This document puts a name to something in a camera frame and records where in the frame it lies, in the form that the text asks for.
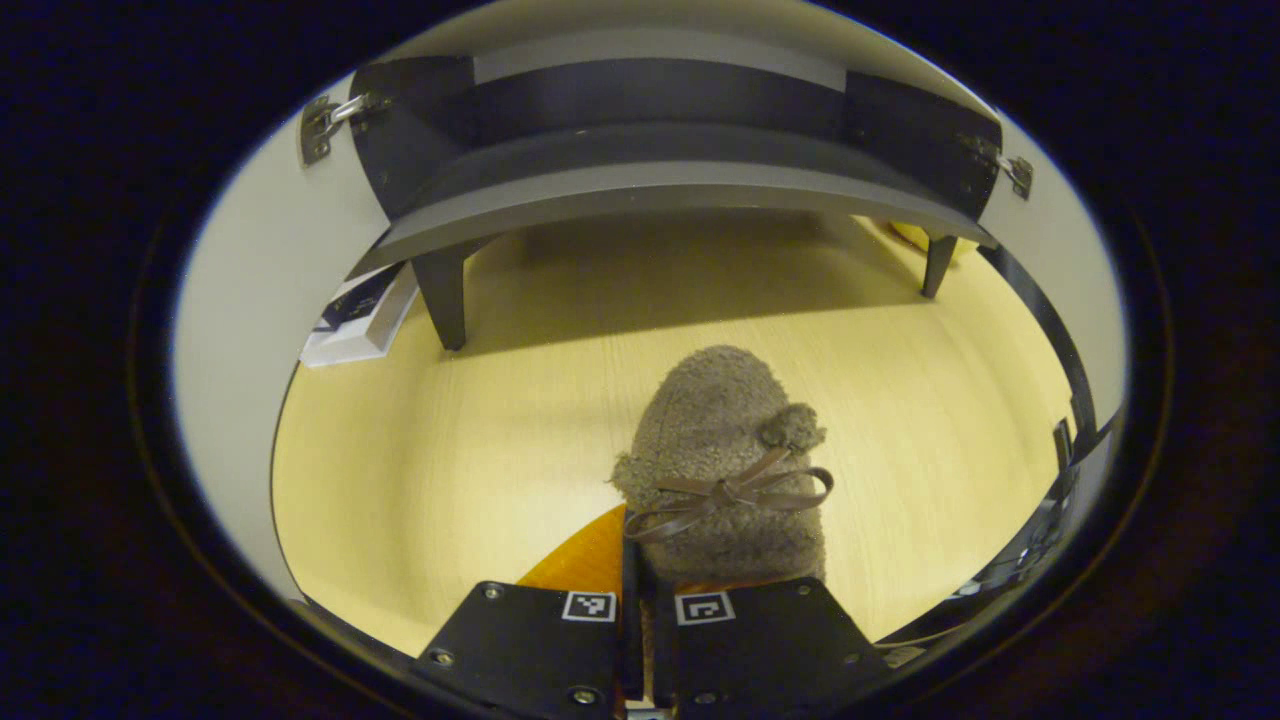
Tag metal door hinge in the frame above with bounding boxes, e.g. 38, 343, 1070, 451
299, 92, 393, 167
958, 133, 1035, 200

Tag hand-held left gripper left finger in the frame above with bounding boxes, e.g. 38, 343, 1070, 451
412, 505, 643, 720

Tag white cabinet shelf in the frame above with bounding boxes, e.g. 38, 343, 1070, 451
385, 0, 996, 111

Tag brown fuzzy shoe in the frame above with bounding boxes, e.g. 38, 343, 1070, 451
610, 345, 836, 586

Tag white shoe cabinet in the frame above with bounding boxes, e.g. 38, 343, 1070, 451
345, 0, 1004, 352

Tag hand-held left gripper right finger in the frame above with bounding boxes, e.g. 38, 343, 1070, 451
645, 568, 891, 717

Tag black cabinet leg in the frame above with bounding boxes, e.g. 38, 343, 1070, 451
920, 233, 959, 300
412, 237, 496, 352

